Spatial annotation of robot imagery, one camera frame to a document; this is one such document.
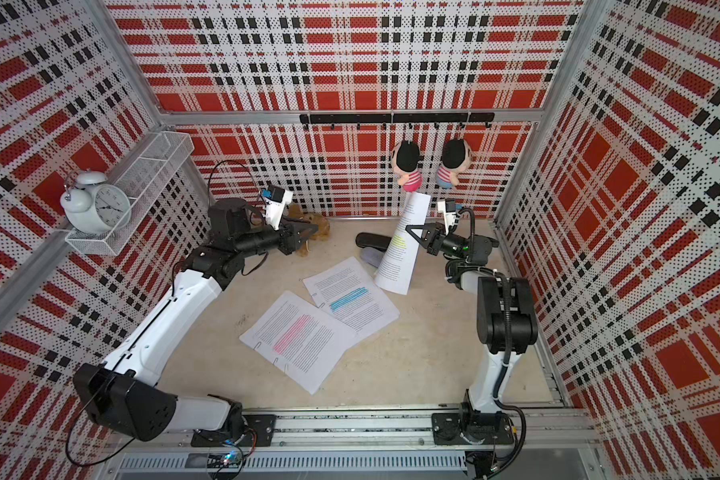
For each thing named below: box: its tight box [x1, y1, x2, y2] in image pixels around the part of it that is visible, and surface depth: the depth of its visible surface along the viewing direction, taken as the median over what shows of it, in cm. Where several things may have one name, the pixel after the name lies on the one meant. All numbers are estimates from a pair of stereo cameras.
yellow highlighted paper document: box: [374, 192, 431, 295], surface depth 84 cm
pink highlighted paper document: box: [239, 290, 354, 395], surface depth 90 cm
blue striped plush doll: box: [436, 138, 473, 189], surface depth 96 cm
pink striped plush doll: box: [391, 140, 423, 193], surface depth 98 cm
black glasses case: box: [355, 232, 392, 251], surface depth 113 cm
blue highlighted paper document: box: [302, 256, 400, 336], surface depth 101 cm
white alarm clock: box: [60, 168, 132, 235], surface depth 63 cm
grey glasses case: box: [360, 247, 385, 268], surface depth 110 cm
